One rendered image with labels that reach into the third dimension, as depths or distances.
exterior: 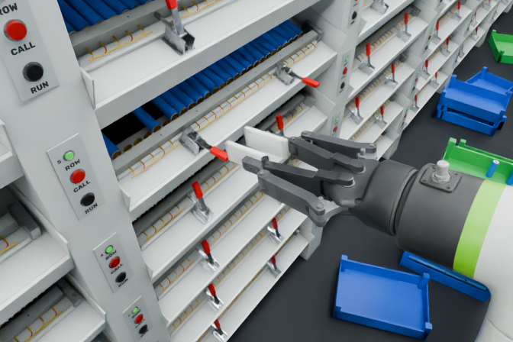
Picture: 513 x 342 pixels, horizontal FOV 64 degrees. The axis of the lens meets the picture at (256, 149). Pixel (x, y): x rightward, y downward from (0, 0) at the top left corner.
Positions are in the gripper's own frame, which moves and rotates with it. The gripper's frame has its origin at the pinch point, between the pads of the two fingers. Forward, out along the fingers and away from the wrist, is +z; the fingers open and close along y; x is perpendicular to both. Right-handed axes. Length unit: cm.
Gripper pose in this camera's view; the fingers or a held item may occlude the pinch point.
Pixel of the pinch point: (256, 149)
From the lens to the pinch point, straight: 53.4
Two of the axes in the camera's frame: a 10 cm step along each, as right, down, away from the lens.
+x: 1.4, 8.0, 5.8
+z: -7.8, -2.7, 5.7
